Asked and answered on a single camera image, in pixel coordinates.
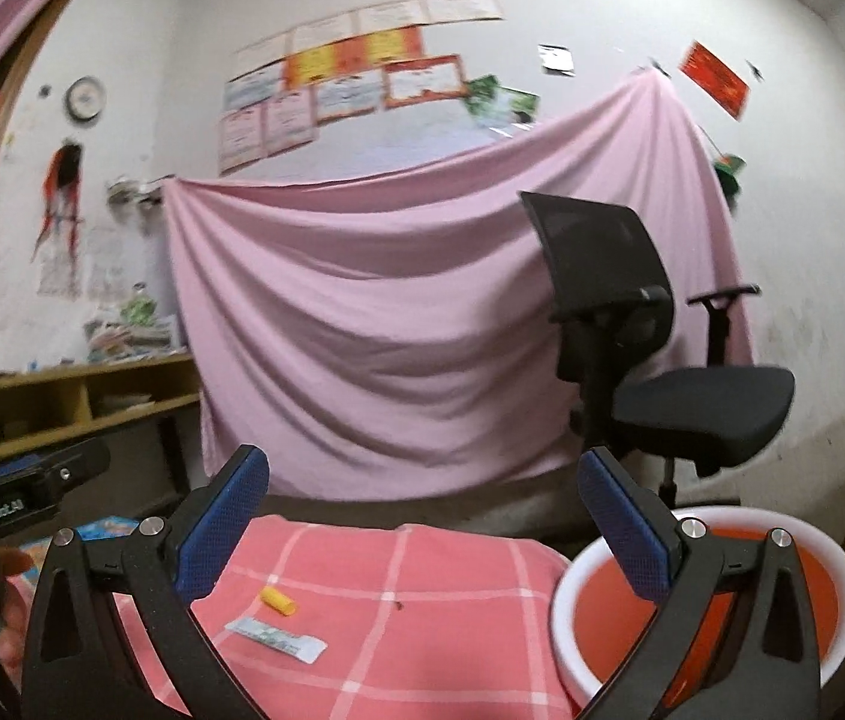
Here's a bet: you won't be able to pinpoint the pile of books and papers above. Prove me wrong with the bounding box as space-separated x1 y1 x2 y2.
83 292 184 365

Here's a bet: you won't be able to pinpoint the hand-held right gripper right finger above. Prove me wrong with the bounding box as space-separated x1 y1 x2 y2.
578 445 824 720

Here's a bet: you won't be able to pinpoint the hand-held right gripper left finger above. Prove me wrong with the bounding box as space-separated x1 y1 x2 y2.
21 444 271 720

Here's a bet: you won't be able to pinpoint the wooden shelf unit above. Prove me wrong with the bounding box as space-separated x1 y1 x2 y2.
0 352 202 511

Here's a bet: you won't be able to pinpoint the row of wall certificates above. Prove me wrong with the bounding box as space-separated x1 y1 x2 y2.
216 0 504 177

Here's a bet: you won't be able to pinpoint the green wall photos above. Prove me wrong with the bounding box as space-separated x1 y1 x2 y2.
467 75 543 137

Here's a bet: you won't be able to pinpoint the red tassel wall ornament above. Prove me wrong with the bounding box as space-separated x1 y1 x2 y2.
31 139 88 263

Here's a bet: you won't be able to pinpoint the white green sachet wrapper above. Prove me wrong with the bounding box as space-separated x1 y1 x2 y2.
225 617 328 665

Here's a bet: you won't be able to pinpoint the green hanging ornament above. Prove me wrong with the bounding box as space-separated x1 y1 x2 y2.
711 150 747 203

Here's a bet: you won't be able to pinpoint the red wall paper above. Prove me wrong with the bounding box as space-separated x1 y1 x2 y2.
679 40 751 121

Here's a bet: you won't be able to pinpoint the pink hanging sheet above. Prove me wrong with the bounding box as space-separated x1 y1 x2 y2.
163 67 757 503

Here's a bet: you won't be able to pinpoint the round wall clock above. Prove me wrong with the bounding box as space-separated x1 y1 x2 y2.
64 76 107 122

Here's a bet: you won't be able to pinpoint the black office chair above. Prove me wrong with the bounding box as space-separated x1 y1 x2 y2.
519 191 798 511

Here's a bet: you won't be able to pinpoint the silver wall sticker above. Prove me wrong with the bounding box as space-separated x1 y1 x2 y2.
538 43 577 77

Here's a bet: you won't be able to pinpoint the blue cartoon cover book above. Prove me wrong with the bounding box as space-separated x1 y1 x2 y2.
13 514 140 563

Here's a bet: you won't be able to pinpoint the pink checked blanket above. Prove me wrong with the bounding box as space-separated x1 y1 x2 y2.
6 514 588 720

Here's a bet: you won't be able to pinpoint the red basin with white rim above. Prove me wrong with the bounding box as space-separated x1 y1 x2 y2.
549 506 845 706

